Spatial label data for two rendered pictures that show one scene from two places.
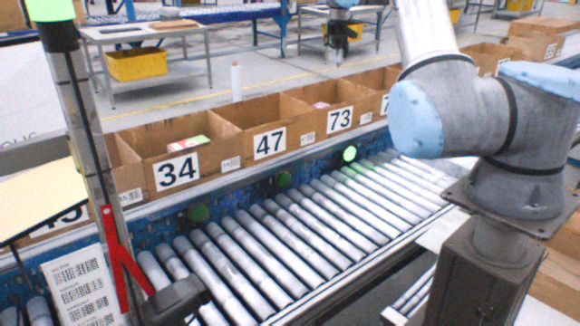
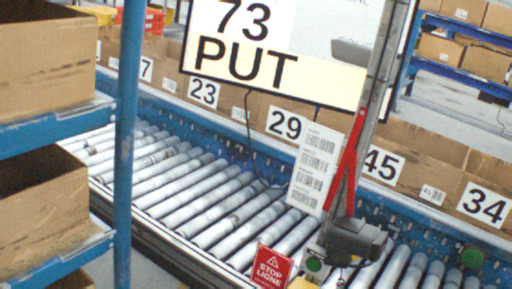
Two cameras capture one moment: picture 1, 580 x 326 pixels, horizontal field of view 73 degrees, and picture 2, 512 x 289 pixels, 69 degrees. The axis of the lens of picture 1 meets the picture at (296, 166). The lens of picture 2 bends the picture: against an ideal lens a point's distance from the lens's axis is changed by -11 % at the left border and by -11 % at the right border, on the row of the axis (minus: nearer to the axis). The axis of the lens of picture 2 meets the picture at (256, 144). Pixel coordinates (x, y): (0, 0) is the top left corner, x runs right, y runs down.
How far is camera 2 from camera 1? 34 cm
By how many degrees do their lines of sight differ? 60
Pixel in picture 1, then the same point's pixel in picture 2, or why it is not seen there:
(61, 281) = (308, 142)
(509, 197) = not seen: outside the picture
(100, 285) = (325, 169)
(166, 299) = (350, 224)
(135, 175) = (450, 179)
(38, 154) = (361, 57)
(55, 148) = not seen: hidden behind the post
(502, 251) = not seen: outside the picture
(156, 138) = (499, 177)
